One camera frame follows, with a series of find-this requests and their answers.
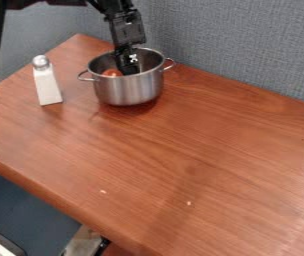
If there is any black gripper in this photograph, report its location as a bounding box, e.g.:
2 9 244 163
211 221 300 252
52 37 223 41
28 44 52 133
105 8 147 75

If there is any red and white toy mushroom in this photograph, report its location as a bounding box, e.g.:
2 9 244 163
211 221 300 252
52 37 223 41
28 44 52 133
101 68 123 77

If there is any metal pot with handles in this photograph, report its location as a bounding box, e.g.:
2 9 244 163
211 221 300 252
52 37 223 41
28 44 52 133
77 48 176 106

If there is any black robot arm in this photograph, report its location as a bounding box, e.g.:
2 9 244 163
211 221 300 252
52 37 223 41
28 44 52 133
6 0 147 75

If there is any white salt shaker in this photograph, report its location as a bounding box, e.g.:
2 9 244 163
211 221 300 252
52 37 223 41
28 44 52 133
32 55 62 106

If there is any metal table leg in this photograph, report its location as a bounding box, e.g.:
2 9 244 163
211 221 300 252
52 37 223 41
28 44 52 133
60 225 111 256

